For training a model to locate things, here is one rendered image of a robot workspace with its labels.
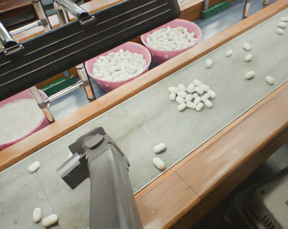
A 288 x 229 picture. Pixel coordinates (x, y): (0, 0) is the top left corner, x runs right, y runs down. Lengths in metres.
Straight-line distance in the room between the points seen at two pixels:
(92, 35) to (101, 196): 0.33
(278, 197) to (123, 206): 0.77
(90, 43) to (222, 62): 0.61
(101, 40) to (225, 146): 0.43
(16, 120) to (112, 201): 0.70
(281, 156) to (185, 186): 1.15
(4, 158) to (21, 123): 0.16
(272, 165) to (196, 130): 0.96
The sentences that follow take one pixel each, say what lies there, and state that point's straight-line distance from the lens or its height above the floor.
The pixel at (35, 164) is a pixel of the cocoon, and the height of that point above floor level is 0.76.
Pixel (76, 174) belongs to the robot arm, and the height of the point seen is 0.89.
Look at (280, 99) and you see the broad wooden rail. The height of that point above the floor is 0.76.
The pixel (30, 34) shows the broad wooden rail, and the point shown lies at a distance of 1.37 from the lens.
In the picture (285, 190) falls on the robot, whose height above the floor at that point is 0.48.
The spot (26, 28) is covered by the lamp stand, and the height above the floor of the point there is 0.96.
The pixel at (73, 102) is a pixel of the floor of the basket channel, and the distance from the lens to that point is 1.00.
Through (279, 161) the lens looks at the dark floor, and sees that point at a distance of 1.68.
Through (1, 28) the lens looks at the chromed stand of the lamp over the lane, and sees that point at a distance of 0.57.
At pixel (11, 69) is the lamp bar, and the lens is 0.51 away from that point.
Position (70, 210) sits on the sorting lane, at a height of 0.74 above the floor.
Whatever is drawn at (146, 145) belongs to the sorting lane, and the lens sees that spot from 0.72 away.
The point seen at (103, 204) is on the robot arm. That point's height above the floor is 1.04.
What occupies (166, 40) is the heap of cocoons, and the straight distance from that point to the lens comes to 1.13.
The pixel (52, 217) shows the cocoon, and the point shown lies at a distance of 0.66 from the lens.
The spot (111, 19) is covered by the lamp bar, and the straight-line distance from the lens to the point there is 0.55.
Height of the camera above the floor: 1.33
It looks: 48 degrees down
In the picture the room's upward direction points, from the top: 8 degrees counter-clockwise
